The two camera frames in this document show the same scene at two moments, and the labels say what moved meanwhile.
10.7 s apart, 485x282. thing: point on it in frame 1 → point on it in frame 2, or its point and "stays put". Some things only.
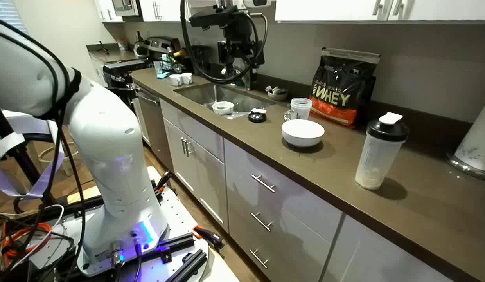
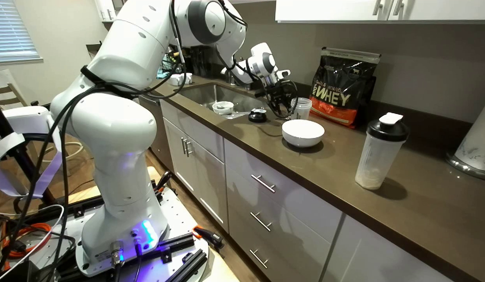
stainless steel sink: (240, 97) stays put
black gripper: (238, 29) → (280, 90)
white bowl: (302, 131) stays put
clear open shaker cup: (299, 108) stays put
